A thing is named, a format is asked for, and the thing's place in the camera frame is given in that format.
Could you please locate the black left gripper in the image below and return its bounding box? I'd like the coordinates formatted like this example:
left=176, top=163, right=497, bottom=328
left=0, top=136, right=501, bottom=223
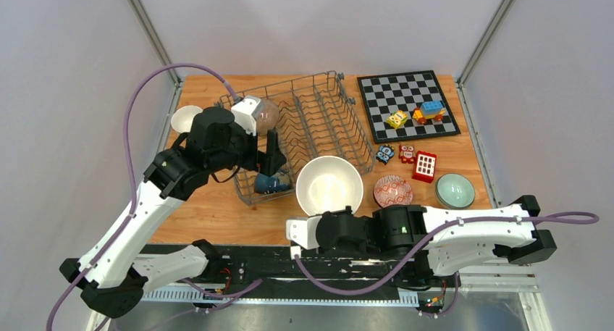
left=209, top=117, right=287, bottom=176

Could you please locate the beige bowl with flower sprig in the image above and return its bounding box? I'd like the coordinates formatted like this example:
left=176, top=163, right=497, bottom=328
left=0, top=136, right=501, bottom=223
left=171, top=105, right=203, bottom=134

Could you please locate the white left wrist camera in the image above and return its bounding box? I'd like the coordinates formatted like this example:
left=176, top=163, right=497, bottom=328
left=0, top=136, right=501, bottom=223
left=230, top=96, right=264, bottom=136

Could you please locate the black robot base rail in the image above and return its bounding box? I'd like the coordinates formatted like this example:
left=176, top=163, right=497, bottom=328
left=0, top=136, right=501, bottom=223
left=143, top=245, right=513, bottom=301

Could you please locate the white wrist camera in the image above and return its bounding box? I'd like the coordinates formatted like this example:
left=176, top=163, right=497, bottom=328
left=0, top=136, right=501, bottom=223
left=230, top=96, right=264, bottom=136
left=285, top=215, right=322, bottom=259

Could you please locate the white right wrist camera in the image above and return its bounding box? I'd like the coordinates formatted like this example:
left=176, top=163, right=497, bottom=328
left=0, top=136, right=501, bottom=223
left=285, top=215, right=322, bottom=259

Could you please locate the yellow owl toy block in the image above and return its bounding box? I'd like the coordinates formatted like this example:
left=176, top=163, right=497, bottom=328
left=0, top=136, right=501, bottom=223
left=386, top=110, right=408, bottom=130

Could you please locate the red toy house block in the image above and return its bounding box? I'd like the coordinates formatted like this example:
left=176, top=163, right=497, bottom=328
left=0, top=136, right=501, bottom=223
left=412, top=151, right=437, bottom=183

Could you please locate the red owl toy block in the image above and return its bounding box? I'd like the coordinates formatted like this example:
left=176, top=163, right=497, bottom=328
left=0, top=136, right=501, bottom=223
left=398, top=144, right=416, bottom=164

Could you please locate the dark blue floral bowl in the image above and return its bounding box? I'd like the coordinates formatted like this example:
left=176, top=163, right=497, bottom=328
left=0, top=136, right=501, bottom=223
left=254, top=174, right=292, bottom=194

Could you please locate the mint green leaf bowl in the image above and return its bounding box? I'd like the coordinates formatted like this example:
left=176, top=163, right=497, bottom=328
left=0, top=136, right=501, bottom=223
left=435, top=173, right=476, bottom=209

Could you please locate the black white chessboard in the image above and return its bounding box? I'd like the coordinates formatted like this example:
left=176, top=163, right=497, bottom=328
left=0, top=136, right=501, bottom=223
left=357, top=70, right=461, bottom=144

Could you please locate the grey wire dish rack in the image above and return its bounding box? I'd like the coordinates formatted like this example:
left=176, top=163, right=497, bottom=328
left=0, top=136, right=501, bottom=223
left=236, top=70, right=374, bottom=183

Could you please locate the toy brick car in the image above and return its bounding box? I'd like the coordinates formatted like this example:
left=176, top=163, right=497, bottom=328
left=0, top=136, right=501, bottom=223
left=412, top=101, right=445, bottom=125

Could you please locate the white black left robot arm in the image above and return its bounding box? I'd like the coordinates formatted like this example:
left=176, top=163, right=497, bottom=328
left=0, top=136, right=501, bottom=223
left=60, top=98, right=286, bottom=319

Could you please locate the black blue owl block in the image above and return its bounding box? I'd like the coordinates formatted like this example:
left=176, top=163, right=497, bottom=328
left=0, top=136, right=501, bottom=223
left=375, top=144, right=395, bottom=165

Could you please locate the teal bowl with orange flower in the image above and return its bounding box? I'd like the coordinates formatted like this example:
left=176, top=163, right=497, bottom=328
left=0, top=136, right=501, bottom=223
left=295, top=156, right=364, bottom=216

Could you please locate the blue white zigzag bowl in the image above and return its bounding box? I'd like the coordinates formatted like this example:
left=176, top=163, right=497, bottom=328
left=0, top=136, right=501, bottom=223
left=373, top=175, right=413, bottom=208

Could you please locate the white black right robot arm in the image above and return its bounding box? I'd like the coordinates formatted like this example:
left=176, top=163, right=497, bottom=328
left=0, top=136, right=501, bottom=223
left=306, top=196, right=558, bottom=286

